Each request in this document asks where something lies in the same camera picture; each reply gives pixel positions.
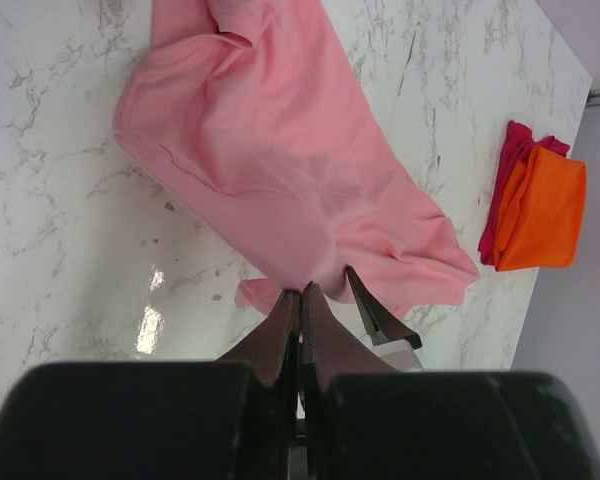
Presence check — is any folded orange t-shirt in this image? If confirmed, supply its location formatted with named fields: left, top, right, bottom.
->
left=493, top=146, right=587, bottom=272

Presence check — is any folded magenta t-shirt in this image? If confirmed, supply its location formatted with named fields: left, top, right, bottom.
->
left=477, top=120, right=571, bottom=266

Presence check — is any pink t-shirt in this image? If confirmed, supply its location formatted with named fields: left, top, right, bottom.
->
left=113, top=1, right=478, bottom=316

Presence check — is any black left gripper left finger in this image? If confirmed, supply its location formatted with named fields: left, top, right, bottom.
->
left=0, top=292, right=300, bottom=479

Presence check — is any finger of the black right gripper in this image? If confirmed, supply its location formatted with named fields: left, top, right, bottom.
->
left=345, top=265, right=423, bottom=350

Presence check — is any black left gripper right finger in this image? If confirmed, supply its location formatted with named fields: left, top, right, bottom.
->
left=301, top=284, right=600, bottom=479

